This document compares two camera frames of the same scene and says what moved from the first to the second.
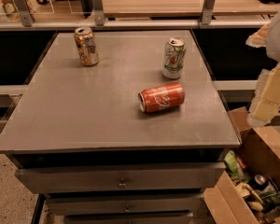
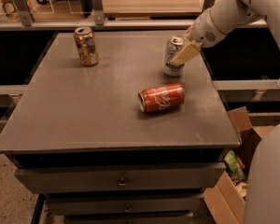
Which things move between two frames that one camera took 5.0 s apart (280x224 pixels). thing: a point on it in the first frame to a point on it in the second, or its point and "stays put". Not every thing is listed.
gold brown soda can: x=86 y=46 stays put
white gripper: x=279 y=36 to x=203 y=30
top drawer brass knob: x=122 y=185 stays put
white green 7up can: x=174 y=59 stays put
